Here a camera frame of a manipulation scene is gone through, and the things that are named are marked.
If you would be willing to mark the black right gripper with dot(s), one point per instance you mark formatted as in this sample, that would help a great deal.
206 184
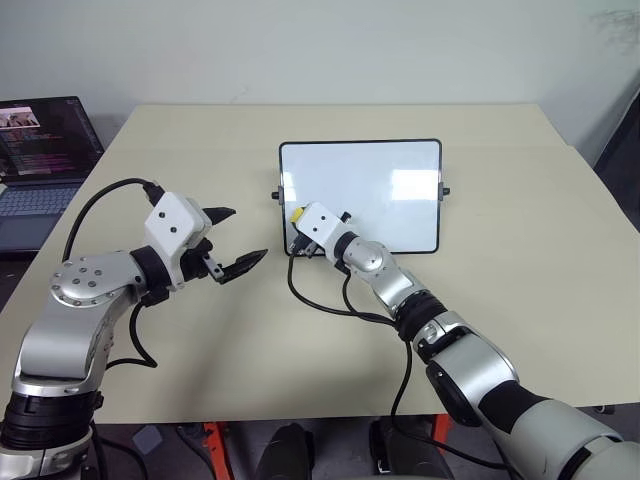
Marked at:
304 246

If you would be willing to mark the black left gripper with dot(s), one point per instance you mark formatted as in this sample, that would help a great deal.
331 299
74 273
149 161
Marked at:
196 264

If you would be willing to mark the yellow eraser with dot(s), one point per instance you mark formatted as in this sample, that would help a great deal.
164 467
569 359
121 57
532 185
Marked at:
296 215

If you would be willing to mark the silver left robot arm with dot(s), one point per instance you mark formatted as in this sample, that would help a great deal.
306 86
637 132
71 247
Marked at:
70 320

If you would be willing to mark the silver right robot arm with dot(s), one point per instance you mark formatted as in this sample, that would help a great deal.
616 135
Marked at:
480 370

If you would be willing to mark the black whiteboard stand knob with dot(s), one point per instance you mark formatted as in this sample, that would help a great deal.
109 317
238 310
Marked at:
275 195
444 191

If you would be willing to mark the black-framed whiteboard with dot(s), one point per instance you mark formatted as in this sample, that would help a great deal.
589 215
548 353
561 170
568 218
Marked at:
380 190

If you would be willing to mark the open grey laptop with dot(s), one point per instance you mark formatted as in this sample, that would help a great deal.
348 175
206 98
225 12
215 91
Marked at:
40 150

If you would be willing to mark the small grey block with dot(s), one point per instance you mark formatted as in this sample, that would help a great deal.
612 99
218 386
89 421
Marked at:
147 437

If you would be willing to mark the dark rounded shape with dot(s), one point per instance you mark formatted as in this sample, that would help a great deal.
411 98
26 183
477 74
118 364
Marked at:
405 450
286 452

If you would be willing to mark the black caster wheel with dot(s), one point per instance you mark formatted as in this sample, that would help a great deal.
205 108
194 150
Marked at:
607 409

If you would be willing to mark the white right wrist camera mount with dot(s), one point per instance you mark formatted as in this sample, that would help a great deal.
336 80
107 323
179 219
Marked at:
320 225

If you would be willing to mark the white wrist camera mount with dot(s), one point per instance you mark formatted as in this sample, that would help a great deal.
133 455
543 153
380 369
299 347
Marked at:
172 225
320 225

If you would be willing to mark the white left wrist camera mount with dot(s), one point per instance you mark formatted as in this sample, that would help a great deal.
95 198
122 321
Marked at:
172 225

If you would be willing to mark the orange table frame leg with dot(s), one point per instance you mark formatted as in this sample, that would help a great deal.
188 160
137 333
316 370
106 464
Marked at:
216 450
441 435

